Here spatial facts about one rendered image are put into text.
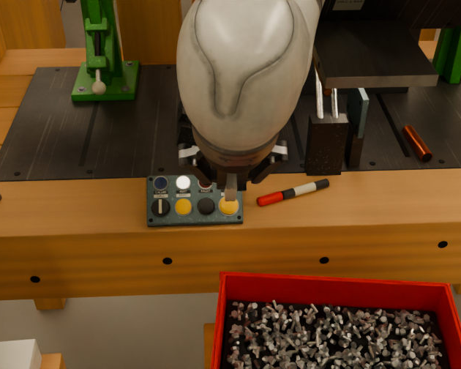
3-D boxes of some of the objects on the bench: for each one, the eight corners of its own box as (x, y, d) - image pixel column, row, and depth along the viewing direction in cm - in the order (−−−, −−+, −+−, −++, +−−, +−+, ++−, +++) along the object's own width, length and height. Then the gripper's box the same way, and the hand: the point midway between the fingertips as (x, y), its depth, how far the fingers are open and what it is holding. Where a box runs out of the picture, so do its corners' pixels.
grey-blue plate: (360, 169, 103) (372, 99, 94) (349, 169, 103) (360, 99, 94) (349, 138, 110) (359, 71, 102) (338, 139, 110) (347, 72, 101)
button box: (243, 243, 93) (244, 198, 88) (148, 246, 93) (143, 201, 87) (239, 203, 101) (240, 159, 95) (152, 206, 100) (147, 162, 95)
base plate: (606, 171, 106) (610, 162, 104) (-13, 189, 102) (-16, 180, 100) (508, 64, 138) (511, 56, 137) (38, 75, 134) (36, 66, 133)
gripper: (172, 165, 59) (184, 218, 82) (301, 162, 60) (276, 215, 82) (171, 97, 61) (183, 168, 84) (295, 94, 62) (274, 165, 85)
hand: (230, 184), depth 80 cm, fingers closed
